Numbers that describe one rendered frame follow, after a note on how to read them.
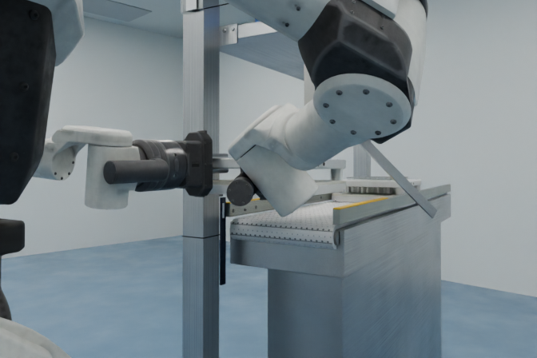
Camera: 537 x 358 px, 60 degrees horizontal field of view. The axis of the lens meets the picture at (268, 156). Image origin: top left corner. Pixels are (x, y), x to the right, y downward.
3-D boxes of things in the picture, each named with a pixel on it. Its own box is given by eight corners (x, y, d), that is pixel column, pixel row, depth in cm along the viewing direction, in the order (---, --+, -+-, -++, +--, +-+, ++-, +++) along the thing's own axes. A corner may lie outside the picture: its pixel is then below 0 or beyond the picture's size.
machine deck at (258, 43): (351, 25, 91) (351, 4, 91) (199, 49, 110) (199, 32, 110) (421, 76, 145) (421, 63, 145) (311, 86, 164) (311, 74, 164)
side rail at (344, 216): (340, 224, 94) (340, 208, 94) (332, 224, 95) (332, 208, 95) (451, 191, 208) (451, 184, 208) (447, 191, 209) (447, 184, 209)
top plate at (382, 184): (403, 188, 145) (403, 181, 145) (331, 185, 158) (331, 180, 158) (422, 184, 167) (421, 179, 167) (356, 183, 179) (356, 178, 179)
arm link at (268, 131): (250, 130, 67) (296, 86, 56) (289, 179, 67) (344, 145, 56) (218, 154, 63) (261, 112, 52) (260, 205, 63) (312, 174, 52)
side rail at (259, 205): (230, 216, 107) (230, 203, 107) (224, 216, 108) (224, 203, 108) (391, 189, 221) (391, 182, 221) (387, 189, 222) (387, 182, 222)
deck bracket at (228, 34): (236, 42, 104) (236, 22, 104) (217, 45, 107) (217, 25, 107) (237, 43, 105) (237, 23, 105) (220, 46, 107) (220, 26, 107)
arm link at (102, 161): (133, 196, 83) (72, 201, 74) (137, 136, 82) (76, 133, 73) (174, 209, 76) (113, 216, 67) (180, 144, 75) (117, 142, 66)
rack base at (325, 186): (295, 197, 82) (295, 184, 82) (187, 192, 94) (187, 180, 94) (346, 191, 103) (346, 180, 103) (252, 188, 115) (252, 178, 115)
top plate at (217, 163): (296, 169, 82) (296, 157, 82) (188, 168, 94) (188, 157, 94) (346, 169, 103) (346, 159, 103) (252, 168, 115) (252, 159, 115)
